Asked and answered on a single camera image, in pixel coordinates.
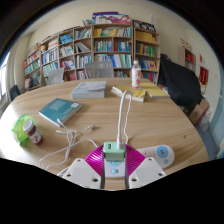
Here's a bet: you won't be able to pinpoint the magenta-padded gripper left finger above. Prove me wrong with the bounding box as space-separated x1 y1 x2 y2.
62 145 105 190

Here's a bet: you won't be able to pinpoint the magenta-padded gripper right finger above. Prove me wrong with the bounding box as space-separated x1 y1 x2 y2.
124 144 167 190

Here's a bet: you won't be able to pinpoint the mint green charger block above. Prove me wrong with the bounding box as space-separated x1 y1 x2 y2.
102 141 127 163

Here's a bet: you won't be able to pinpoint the white power strip pastel sockets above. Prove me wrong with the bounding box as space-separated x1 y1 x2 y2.
104 144 175 179

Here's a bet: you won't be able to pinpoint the small red jar white lid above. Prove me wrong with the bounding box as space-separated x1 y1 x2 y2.
22 119 44 146

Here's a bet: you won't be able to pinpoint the teal book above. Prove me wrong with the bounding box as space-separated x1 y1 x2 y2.
38 97 83 128

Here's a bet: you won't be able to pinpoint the open yellow book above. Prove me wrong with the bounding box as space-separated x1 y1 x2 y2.
110 85 148 103

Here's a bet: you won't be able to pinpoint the cardboard box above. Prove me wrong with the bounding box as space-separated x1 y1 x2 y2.
188 98 210 126

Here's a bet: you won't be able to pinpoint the grey book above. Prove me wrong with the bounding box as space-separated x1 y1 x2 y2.
70 80 108 100

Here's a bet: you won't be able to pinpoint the black cloth cover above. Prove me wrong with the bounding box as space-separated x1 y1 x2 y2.
157 53 204 111

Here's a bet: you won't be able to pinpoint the clear drink bottle red label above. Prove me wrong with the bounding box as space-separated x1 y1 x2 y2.
131 60 142 90

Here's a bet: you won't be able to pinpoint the grey mesh office chair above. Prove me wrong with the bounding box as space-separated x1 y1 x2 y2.
84 60 115 80

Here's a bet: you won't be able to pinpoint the dark blue chair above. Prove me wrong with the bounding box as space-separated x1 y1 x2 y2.
9 84 22 102

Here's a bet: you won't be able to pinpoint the window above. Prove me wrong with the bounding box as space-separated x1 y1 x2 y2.
0 63 9 101

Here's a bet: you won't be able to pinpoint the wooden bookshelf unit with books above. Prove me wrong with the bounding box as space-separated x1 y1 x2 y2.
22 11 162 92

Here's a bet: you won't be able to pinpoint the white power strip cable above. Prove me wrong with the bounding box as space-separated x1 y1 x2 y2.
38 118 99 175

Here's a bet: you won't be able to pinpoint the red wall banner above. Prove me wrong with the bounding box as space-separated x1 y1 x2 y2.
198 65 210 86

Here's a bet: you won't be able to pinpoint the small wooden wall shelf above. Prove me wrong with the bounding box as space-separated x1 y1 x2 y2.
178 45 197 73

